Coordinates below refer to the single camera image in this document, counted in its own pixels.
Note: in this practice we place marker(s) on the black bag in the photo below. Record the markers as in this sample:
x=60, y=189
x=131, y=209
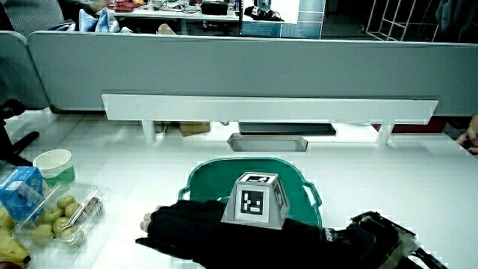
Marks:
x=214, y=8

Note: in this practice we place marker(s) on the black stand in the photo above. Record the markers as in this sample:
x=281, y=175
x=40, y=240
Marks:
x=9, y=147

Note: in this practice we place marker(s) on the yellow bananas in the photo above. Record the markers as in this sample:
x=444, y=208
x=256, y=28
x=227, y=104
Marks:
x=9, y=248

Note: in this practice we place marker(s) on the green and white paper cup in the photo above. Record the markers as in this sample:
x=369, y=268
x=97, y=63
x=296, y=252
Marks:
x=54, y=166

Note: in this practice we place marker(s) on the blue carton box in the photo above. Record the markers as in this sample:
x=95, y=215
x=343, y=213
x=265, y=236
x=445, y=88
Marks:
x=20, y=192

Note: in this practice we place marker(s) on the white desk shelf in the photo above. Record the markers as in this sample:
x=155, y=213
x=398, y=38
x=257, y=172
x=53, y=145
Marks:
x=261, y=108

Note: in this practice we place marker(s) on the white shelving frame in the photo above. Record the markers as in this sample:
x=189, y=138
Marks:
x=396, y=18

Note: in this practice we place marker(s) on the group of green fruits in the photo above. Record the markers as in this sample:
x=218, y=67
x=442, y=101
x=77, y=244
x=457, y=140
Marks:
x=51, y=215

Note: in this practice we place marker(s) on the long grey partition panel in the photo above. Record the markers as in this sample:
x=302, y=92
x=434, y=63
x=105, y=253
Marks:
x=242, y=67

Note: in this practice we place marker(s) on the person's right hand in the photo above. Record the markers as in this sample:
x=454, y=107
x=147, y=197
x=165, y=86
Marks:
x=194, y=231

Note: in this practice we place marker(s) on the red flat box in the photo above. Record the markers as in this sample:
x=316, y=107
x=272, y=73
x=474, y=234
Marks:
x=418, y=126

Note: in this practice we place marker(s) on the clear plastic fruit box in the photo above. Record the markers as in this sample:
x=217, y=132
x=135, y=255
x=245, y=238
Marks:
x=93, y=194

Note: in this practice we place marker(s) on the teal plastic basket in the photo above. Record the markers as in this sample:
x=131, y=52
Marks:
x=209, y=183

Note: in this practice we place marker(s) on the blue cloth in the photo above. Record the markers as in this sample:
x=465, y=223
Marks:
x=106, y=22

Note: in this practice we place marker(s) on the brown cardboard box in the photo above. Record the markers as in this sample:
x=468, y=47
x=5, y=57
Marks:
x=194, y=127

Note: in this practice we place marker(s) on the short grey partition panel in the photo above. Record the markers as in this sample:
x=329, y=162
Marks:
x=18, y=71

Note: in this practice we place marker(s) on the red apple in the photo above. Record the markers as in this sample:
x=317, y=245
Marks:
x=7, y=266

